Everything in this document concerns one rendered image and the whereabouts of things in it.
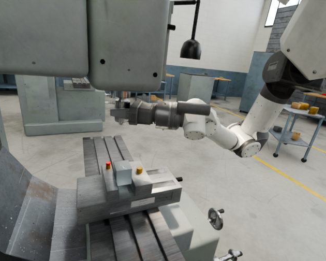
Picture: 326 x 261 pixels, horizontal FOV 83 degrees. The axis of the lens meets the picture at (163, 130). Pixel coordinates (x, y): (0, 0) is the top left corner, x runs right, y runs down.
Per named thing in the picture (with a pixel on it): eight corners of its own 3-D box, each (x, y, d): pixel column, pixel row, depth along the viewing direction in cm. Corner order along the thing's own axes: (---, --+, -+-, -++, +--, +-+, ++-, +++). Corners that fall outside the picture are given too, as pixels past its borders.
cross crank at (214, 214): (212, 216, 112) (217, 201, 107) (226, 233, 102) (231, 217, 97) (190, 223, 105) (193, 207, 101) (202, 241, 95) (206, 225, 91)
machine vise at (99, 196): (164, 178, 82) (167, 157, 78) (180, 202, 70) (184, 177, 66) (77, 193, 68) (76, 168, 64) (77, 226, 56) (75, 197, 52)
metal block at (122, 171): (127, 173, 68) (128, 159, 66) (131, 184, 63) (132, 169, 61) (113, 175, 66) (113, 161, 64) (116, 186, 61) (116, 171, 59)
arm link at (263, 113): (242, 136, 82) (269, 90, 69) (262, 157, 72) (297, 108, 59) (220, 136, 78) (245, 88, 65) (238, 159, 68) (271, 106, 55)
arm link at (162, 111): (136, 93, 63) (171, 97, 63) (134, 120, 66) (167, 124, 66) (128, 101, 51) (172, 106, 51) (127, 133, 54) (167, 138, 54)
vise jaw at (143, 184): (139, 169, 75) (139, 160, 73) (151, 193, 62) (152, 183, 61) (124, 171, 72) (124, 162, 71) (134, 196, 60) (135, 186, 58)
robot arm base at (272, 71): (301, 102, 62) (304, 71, 64) (341, 87, 49) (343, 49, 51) (258, 91, 61) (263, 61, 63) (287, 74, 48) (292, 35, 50)
